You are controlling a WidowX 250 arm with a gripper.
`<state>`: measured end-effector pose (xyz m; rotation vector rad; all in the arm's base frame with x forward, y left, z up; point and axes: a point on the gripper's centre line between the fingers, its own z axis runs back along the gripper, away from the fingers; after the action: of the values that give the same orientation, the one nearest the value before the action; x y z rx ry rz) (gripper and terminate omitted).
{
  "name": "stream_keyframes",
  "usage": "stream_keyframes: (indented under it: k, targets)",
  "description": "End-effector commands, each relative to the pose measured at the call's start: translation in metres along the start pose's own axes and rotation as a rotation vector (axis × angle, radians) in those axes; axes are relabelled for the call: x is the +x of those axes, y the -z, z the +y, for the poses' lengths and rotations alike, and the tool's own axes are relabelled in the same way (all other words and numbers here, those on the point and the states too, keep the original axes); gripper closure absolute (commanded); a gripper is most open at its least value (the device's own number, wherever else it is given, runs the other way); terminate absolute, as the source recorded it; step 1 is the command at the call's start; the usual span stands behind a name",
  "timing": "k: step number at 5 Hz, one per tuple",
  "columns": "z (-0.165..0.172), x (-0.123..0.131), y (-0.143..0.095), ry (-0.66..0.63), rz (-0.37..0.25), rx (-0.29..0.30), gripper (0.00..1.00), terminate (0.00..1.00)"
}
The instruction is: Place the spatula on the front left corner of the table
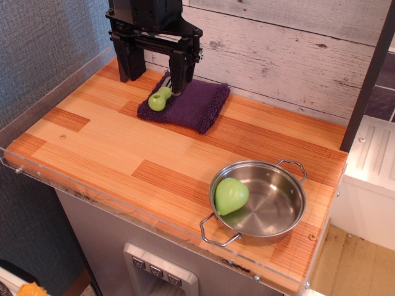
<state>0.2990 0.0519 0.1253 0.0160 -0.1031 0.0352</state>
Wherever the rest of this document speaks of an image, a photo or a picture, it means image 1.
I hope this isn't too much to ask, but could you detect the purple folded towel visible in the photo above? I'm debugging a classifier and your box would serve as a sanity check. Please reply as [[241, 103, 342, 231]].
[[137, 72, 230, 134]]

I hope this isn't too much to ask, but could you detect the stainless steel pan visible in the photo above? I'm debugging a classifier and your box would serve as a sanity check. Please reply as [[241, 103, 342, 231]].
[[200, 159, 307, 247]]

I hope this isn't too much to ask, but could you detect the clear acrylic table guard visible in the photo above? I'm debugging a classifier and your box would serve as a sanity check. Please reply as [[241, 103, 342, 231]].
[[1, 49, 347, 295]]

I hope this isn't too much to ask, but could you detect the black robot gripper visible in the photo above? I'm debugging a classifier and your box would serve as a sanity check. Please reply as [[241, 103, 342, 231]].
[[106, 1, 203, 94]]

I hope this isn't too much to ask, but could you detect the white plastic container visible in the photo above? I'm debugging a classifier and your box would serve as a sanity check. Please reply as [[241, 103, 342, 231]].
[[330, 116, 394, 250]]

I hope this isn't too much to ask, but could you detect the silver dispenser panel with buttons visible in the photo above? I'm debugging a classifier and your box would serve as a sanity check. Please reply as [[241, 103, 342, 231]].
[[123, 242, 199, 295]]

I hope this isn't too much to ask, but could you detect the green handled grey spatula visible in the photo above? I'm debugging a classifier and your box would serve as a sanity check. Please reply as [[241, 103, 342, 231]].
[[148, 76, 173, 112]]

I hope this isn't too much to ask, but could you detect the yellow orange cloth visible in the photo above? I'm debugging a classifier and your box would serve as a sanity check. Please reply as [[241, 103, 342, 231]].
[[16, 282, 48, 296]]

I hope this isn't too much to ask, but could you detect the green plastic pear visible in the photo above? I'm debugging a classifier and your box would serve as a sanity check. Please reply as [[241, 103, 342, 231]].
[[215, 178, 249, 216]]

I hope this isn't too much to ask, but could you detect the dark right vertical post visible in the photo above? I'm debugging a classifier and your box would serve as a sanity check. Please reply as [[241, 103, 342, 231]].
[[339, 1, 394, 152]]

